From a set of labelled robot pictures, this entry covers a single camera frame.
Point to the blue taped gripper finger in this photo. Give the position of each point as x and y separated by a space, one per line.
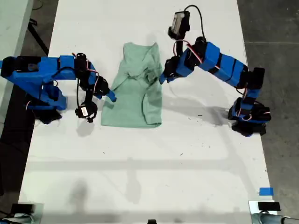
111 96
163 79

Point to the pale green T-shirt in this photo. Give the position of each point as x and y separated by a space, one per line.
126 105

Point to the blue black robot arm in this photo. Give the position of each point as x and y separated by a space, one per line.
224 63
35 74

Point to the black stand leg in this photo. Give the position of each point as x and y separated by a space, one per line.
37 35

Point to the pale grey side table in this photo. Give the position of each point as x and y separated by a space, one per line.
11 23

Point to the small black block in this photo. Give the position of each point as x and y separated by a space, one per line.
151 221

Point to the small black box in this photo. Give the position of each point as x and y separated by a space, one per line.
268 205
22 208

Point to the blue tape strip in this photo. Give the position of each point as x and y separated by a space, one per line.
266 191

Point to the grey metal clamp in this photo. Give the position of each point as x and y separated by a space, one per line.
268 219
18 219

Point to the black camera stalk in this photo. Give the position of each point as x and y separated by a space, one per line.
93 109
179 46

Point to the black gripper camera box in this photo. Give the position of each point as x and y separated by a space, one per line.
180 22
83 112

